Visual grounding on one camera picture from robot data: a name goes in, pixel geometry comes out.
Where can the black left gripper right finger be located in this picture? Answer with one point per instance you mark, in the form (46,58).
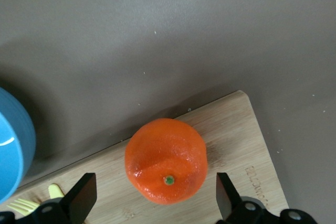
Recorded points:
(231,205)

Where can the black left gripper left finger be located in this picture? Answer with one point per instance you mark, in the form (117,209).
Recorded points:
(76,203)

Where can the orange mandarin fruit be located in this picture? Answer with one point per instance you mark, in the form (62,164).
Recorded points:
(165,155)

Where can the yellow plastic knife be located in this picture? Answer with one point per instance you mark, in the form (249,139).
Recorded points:
(54,191)

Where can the yellow plastic fork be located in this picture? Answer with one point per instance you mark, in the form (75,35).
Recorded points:
(22,205)

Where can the wooden cutting board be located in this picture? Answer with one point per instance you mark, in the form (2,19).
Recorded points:
(236,129)

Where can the blue bowl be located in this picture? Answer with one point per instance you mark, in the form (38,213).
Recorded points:
(13,142)

